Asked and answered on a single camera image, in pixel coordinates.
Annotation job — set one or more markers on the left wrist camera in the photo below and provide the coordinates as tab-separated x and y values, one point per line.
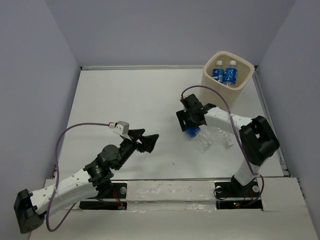
122	129

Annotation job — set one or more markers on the clear unlabeled bottle right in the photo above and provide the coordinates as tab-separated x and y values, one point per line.
222	137

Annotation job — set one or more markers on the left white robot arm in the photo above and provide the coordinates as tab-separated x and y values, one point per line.
33	208

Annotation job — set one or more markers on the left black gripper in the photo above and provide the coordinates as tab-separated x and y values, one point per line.
148	142

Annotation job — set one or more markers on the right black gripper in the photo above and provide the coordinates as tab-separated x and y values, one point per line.
182	115

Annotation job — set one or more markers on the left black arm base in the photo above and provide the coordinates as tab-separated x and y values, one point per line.
114	200

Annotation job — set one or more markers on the beige plastic bin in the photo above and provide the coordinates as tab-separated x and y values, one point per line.
215	92

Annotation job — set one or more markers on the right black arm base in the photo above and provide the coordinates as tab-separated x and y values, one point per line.
228	198

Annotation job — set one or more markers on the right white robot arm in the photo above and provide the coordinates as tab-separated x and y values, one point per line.
255	135

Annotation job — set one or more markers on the blue label bottle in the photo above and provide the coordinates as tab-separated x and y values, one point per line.
230	74
200	139
218	71

